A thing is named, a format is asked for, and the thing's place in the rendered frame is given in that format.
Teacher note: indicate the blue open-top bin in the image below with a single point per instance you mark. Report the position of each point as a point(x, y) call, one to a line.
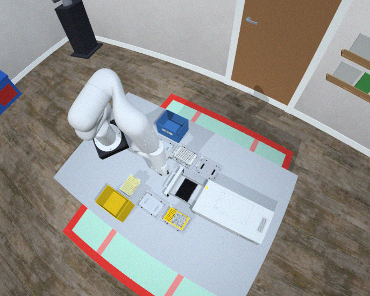
point(172, 126)

